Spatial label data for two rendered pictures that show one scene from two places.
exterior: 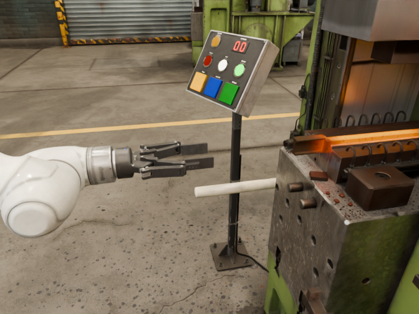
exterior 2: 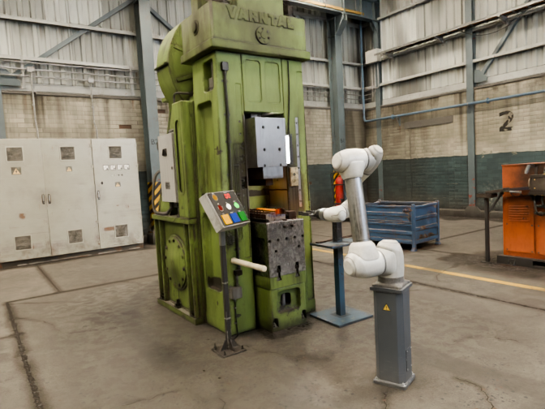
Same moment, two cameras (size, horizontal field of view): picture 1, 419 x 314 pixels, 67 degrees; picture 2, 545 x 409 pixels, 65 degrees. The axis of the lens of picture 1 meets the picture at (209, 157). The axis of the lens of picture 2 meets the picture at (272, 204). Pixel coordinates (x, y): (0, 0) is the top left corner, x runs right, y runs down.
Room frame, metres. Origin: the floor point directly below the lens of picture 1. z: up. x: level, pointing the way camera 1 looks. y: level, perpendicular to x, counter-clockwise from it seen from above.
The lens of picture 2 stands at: (2.23, 2.94, 1.32)
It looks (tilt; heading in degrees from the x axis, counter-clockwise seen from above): 4 degrees down; 247
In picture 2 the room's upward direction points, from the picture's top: 3 degrees counter-clockwise
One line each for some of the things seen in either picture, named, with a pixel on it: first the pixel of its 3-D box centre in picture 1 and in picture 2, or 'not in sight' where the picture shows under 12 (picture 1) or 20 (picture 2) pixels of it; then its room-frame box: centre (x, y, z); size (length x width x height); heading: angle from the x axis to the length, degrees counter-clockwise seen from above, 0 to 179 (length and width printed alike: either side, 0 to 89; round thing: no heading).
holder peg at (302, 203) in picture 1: (307, 203); not in sight; (0.67, -0.26, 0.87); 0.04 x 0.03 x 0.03; 102
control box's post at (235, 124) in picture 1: (234, 176); (225, 279); (1.32, -0.12, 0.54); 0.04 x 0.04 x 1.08; 12
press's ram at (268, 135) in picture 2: not in sight; (261, 144); (0.80, -0.53, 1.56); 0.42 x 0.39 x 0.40; 102
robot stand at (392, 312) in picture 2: not in sight; (392, 332); (0.57, 0.85, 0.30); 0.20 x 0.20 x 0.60; 31
